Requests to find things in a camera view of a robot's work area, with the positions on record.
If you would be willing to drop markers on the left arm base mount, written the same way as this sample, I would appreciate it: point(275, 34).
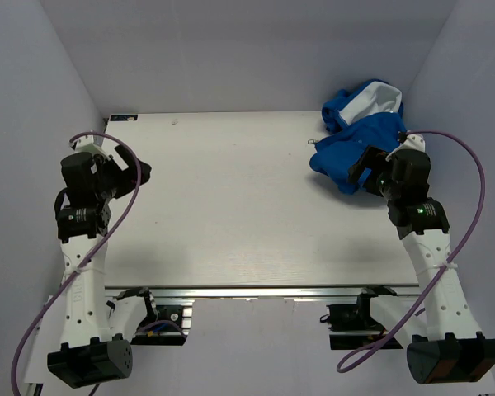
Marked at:
point(161, 317)

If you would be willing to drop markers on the aluminium table front rail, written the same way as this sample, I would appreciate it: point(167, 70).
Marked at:
point(255, 292)

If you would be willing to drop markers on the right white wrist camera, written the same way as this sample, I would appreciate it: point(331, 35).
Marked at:
point(408, 140)

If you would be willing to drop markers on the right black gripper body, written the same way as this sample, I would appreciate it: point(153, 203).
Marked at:
point(375, 160)

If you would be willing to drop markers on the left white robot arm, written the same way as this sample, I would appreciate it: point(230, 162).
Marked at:
point(95, 343)

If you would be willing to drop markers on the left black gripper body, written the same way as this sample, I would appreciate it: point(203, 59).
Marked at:
point(114, 181)

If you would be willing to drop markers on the blue zip jacket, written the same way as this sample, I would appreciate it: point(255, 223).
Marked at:
point(371, 114)

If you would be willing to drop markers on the left blue table label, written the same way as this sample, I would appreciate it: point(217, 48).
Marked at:
point(123, 118)

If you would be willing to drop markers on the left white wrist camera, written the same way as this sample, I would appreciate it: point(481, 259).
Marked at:
point(88, 142)

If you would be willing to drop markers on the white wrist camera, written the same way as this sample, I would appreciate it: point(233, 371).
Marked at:
point(88, 142)
point(408, 140)

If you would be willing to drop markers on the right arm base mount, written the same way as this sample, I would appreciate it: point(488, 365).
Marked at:
point(349, 320)

